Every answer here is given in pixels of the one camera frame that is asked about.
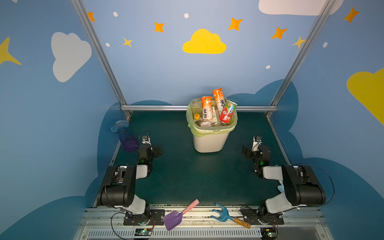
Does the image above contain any red label clear bottle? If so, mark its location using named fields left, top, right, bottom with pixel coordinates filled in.
left=220, top=100, right=238, bottom=125

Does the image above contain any orange label white bottle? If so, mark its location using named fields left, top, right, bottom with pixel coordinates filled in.
left=212, top=88, right=226, bottom=115

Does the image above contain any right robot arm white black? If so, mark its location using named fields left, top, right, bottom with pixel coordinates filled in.
left=242, top=145, right=327, bottom=216

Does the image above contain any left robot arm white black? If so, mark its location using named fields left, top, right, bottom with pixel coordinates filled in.
left=97, top=143, right=163, bottom=226

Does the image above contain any white trash bin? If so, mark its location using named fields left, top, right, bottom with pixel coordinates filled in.
left=193, top=133, right=230, bottom=153

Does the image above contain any green bin liner bag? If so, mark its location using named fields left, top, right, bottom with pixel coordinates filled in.
left=186, top=101, right=238, bottom=138

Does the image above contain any purple plastic vase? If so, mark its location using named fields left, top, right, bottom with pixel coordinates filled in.
left=111, top=120, right=139, bottom=152

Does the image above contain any light blue toy trowel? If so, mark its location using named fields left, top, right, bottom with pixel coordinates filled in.
left=278, top=181, right=285, bottom=193

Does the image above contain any right circuit board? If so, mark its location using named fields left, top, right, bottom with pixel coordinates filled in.
left=261, top=228, right=279, bottom=240

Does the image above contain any circuit board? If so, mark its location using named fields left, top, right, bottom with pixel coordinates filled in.
left=135, top=229, right=153, bottom=237
left=261, top=228, right=279, bottom=240

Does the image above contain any left circuit board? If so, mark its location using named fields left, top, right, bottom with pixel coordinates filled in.
left=135, top=229, right=153, bottom=237

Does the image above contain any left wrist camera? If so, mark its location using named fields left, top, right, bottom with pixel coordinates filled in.
left=141, top=135, right=152, bottom=146

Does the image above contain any aluminium frame rear rail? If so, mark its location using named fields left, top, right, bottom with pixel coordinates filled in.
left=121, top=105, right=278, bottom=112

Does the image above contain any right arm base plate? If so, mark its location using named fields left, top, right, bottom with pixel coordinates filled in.
left=240, top=206, right=284, bottom=226

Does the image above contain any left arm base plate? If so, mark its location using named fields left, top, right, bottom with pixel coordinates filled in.
left=123, top=209, right=165, bottom=227

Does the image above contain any blue garden fork wooden handle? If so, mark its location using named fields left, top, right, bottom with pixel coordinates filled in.
left=210, top=203, right=251, bottom=229

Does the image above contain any purple toy shovel pink handle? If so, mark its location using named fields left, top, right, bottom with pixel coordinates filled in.
left=163, top=199, right=200, bottom=231

